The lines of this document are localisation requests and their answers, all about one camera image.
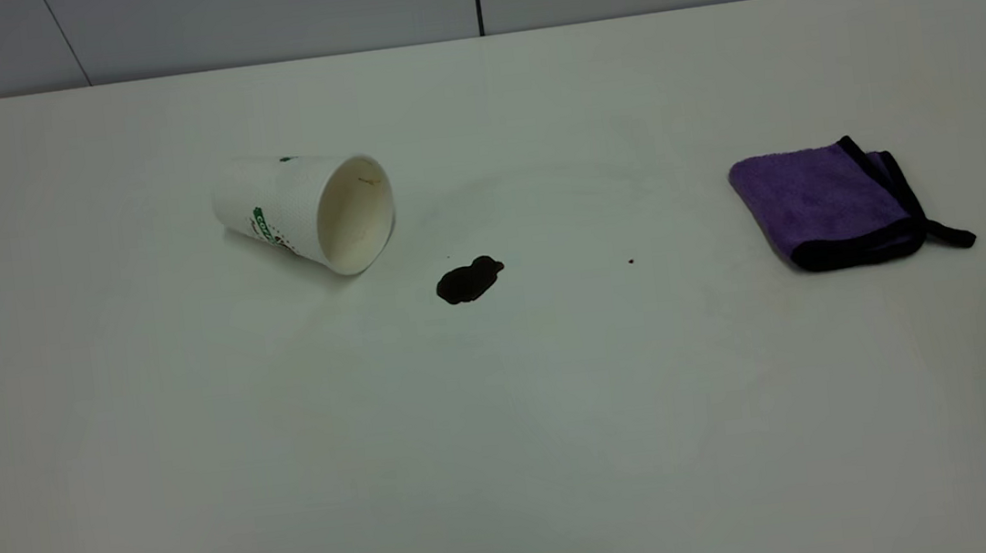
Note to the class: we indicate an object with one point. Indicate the white paper coffee cup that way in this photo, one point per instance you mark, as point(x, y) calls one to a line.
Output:
point(284, 205)

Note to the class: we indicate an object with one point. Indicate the purple cloth with black trim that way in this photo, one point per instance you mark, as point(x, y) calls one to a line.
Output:
point(815, 199)

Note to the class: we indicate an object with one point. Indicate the dark brown liquid spill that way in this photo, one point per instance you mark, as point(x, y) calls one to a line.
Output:
point(468, 282)

